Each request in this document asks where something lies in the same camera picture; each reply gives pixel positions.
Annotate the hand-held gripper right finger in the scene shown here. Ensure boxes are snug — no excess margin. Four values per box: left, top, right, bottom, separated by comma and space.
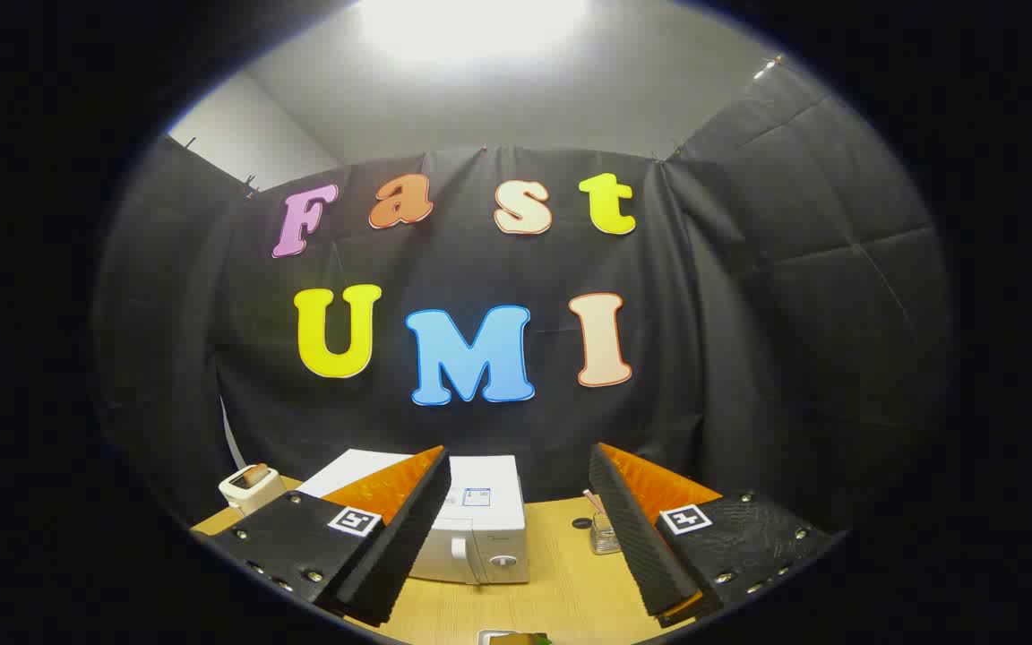
588, 442, 839, 628

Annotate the white toaster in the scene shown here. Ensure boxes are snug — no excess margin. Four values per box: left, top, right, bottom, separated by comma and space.
219, 463, 286, 516

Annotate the wire mesh holder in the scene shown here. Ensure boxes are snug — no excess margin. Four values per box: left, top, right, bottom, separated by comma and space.
589, 511, 622, 555

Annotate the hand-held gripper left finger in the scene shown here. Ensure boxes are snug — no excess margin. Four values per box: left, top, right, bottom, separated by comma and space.
208, 445, 452, 628

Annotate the white microwave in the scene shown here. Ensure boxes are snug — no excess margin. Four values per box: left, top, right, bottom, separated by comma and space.
297, 448, 530, 585

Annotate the black backdrop cloth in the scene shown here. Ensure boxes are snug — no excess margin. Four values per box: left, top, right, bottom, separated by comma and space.
90, 63, 951, 538

